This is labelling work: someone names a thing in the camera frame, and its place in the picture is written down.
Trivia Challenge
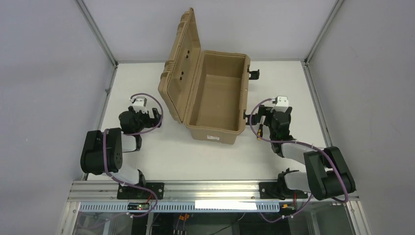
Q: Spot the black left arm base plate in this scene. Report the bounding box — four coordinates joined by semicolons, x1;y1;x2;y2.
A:
116;183;165;200

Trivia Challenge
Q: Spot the black upper case latch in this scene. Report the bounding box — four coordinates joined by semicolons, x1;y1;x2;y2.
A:
248;69;260;80

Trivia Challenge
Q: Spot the tan plastic tool case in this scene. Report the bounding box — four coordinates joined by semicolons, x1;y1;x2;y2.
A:
158;8;251;144

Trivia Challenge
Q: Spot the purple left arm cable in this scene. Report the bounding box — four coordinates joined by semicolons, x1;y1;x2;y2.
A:
77;93;164;228

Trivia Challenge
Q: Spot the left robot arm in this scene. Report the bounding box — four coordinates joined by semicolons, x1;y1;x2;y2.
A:
80;106;162;188

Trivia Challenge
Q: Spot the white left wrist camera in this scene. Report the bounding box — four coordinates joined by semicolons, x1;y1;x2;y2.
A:
131;96;148;114

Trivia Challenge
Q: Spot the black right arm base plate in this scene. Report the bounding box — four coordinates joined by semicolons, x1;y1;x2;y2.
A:
258;181;308;200

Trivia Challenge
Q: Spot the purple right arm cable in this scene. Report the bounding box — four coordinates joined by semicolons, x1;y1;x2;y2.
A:
249;98;350;223

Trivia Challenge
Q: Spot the aluminium mounting rail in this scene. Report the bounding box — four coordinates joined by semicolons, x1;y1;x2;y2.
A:
67;180;360;202

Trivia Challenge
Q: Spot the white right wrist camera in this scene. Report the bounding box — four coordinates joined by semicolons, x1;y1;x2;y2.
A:
272;96;290;113

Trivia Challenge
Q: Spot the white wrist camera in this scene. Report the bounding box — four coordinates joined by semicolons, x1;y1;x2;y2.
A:
131;96;148;114
272;96;290;113

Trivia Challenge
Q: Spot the white perforated cable duct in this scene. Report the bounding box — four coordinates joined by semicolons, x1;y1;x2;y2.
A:
79;200;280;213

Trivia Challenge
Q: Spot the black yellow screwdriver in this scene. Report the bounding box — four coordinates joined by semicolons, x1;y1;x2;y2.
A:
257;123;263;140

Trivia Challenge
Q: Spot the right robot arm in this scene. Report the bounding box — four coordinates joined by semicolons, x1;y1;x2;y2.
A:
244;104;356;203

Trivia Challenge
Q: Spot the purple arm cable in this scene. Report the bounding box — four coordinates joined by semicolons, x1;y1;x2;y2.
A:
249;98;350;223
77;93;164;228

